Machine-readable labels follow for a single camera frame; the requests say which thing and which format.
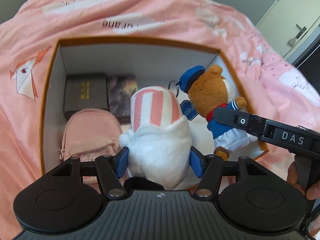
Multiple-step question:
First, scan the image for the dark illustrated card box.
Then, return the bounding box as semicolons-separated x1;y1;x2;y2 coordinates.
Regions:
107;75;138;124

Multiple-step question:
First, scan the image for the white door with handle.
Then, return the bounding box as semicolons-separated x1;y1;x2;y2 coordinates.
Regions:
257;0;319;63

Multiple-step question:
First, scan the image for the brown fox plush blue outfit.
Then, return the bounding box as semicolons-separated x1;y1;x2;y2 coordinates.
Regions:
177;65;257;160

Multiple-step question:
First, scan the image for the orange cardboard storage box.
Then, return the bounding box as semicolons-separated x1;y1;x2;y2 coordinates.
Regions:
39;36;270;188

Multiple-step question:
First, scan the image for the pink patterned duvet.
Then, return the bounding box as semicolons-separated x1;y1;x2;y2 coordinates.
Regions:
1;0;319;239

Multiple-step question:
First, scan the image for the pink mini backpack pouch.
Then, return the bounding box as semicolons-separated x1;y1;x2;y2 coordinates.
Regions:
58;108;123;184

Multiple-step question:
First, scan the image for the dark grey gift box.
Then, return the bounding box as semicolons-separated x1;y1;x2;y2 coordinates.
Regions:
63;73;109;120

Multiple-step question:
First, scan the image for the right hand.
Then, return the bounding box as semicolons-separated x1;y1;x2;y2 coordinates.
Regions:
287;155;319;200

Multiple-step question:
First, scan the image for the blue white paper tag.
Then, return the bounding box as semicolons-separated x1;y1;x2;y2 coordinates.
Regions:
180;100;198;121

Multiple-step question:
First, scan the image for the white pink striped bunny plush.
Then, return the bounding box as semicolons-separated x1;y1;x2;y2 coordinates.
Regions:
119;86;193;190

